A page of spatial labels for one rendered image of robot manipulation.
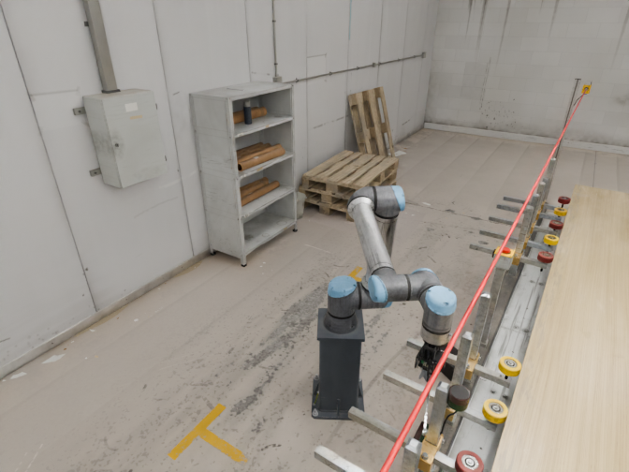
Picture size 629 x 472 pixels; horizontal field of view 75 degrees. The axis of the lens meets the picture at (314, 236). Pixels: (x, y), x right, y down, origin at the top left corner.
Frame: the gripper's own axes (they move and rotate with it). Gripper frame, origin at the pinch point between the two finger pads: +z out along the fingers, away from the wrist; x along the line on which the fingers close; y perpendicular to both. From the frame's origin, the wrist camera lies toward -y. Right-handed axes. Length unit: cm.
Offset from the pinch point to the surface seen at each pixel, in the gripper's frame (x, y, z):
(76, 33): -258, -47, -103
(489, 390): 17, -44, 37
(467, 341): 8.4, -10.0, -13.2
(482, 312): 8.0, -35.0, -9.0
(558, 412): 40.7, -18.2, 8.7
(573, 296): 39, -97, 9
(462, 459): 18.3, 17.5, 8.3
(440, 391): 7.5, 15.0, -11.8
